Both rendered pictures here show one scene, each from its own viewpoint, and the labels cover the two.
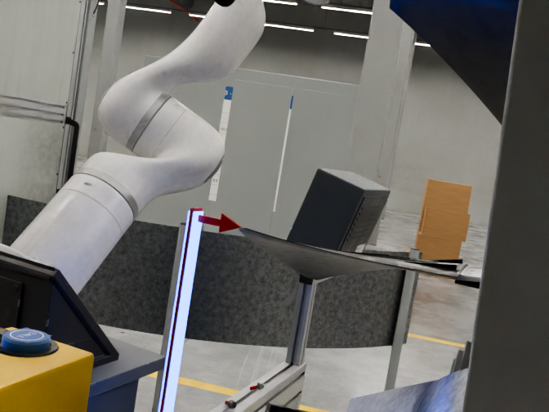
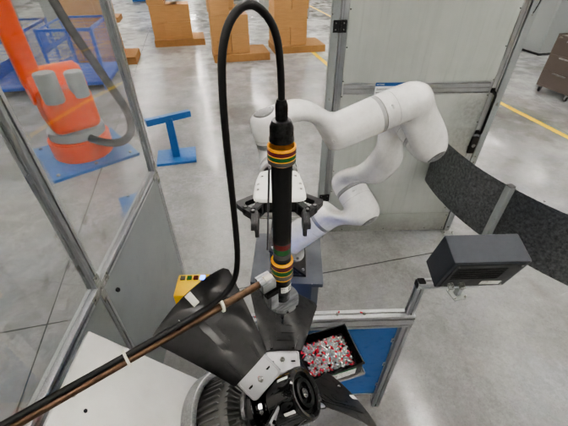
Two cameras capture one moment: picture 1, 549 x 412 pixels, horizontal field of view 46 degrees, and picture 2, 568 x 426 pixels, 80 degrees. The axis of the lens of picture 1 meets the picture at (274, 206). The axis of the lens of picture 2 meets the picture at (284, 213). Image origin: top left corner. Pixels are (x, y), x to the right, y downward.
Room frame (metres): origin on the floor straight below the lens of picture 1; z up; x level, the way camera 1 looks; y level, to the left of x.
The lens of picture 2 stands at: (0.48, -0.64, 2.05)
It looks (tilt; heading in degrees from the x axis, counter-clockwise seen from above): 39 degrees down; 66
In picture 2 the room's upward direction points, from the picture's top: straight up
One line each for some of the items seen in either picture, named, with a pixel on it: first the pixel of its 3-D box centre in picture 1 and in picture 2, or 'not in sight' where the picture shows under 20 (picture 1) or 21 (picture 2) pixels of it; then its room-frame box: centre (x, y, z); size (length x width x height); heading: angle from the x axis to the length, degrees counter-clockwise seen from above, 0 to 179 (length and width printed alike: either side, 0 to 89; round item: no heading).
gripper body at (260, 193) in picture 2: not in sight; (279, 191); (0.69, -0.13, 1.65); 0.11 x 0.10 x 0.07; 69
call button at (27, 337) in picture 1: (25, 342); not in sight; (0.55, 0.20, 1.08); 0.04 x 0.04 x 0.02
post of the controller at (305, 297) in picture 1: (301, 315); (415, 297); (1.28, -0.09, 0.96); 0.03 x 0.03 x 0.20; 69
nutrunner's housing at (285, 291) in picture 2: not in sight; (281, 227); (0.65, -0.23, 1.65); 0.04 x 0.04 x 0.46
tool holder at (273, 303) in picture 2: not in sight; (278, 287); (0.64, -0.23, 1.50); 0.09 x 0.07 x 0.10; 14
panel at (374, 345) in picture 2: not in sight; (301, 365); (0.88, 0.07, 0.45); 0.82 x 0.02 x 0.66; 159
